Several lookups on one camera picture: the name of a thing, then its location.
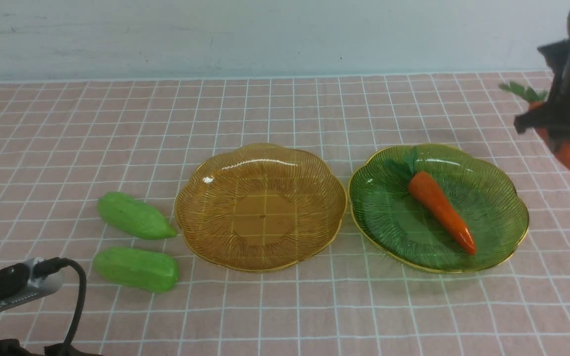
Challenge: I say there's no rounded green toy cucumber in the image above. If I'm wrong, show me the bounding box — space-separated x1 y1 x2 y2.
93 246 179 293

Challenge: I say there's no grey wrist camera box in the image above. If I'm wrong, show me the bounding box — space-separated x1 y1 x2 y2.
0 258 64 313

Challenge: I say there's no black camera cable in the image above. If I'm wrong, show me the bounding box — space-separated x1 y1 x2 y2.
34 257 88 356

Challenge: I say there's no amber ribbed glass plate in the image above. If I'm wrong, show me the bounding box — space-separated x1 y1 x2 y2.
174 143 349 273

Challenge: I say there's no pink checkered tablecloth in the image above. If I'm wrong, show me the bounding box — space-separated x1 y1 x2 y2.
0 72 570 356

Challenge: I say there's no pointed green toy cucumber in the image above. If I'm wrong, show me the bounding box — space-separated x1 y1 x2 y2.
96 191 177 240

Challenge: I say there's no green ribbed glass plate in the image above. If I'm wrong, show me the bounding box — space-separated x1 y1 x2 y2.
348 143 530 273

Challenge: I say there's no orange toy carrot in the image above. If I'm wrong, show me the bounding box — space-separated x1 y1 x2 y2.
385 146 477 256
498 81 570 171

